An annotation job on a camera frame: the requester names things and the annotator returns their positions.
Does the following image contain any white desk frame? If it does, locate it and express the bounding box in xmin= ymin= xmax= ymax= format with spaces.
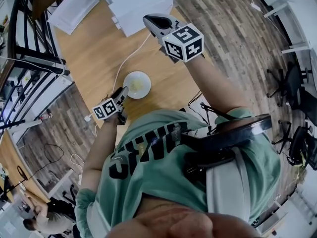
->
xmin=263 ymin=0 xmax=312 ymax=55

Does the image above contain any black chest-mounted device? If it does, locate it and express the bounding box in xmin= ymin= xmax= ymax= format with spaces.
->
xmin=180 ymin=114 xmax=273 ymax=170

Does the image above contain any white power cable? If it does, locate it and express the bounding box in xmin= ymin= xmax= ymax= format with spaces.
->
xmin=113 ymin=32 xmax=151 ymax=92

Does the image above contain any black metal rack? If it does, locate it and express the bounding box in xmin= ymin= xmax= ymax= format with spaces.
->
xmin=0 ymin=0 xmax=71 ymax=131

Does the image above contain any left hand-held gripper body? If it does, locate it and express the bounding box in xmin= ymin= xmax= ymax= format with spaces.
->
xmin=92 ymin=94 xmax=126 ymax=122

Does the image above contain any black cable bundle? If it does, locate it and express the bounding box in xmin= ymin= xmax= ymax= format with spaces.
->
xmin=187 ymin=90 xmax=218 ymax=135

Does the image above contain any black office chair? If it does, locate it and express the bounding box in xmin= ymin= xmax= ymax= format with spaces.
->
xmin=266 ymin=62 xmax=317 ymax=120
xmin=271 ymin=119 xmax=317 ymax=171

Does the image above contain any wooden desk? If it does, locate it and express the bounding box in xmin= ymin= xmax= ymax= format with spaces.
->
xmin=0 ymin=129 xmax=52 ymax=204

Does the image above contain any white shoulder strap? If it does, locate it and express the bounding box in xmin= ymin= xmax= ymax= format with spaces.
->
xmin=205 ymin=149 xmax=251 ymax=229

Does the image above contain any white plate of food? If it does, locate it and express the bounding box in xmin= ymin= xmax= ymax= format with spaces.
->
xmin=123 ymin=70 xmax=152 ymax=100

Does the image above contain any person's left forearm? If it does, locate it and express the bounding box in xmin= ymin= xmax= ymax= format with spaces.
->
xmin=83 ymin=116 xmax=125 ymax=191

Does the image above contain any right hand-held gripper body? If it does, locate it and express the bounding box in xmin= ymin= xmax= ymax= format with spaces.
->
xmin=158 ymin=20 xmax=205 ymax=64

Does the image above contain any green printed t-shirt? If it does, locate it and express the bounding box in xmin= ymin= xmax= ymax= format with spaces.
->
xmin=74 ymin=107 xmax=282 ymax=238

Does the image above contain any black floor cable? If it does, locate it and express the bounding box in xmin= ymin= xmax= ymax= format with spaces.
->
xmin=31 ymin=142 xmax=65 ymax=179

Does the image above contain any person's face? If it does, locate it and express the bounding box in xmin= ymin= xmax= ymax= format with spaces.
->
xmin=106 ymin=204 xmax=262 ymax=238

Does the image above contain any person's right forearm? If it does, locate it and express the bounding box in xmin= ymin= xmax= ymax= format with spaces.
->
xmin=185 ymin=55 xmax=250 ymax=112

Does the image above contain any white table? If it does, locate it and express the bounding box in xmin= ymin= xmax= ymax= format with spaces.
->
xmin=256 ymin=193 xmax=317 ymax=238

